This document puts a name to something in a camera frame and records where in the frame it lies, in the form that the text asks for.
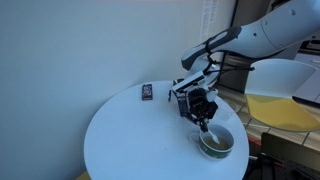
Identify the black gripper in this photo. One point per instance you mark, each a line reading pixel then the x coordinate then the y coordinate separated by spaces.
pixel 201 108

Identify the white plastic spoon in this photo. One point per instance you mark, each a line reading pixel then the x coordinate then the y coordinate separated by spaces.
pixel 214 137

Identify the blue pasta box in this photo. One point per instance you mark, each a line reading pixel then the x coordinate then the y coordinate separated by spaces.
pixel 183 105

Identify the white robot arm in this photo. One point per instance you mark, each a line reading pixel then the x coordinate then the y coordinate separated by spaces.
pixel 293 22

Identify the round white table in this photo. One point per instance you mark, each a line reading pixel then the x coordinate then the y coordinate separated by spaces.
pixel 132 139

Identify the white chair yellow seat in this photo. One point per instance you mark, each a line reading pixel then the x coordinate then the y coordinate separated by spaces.
pixel 269 95

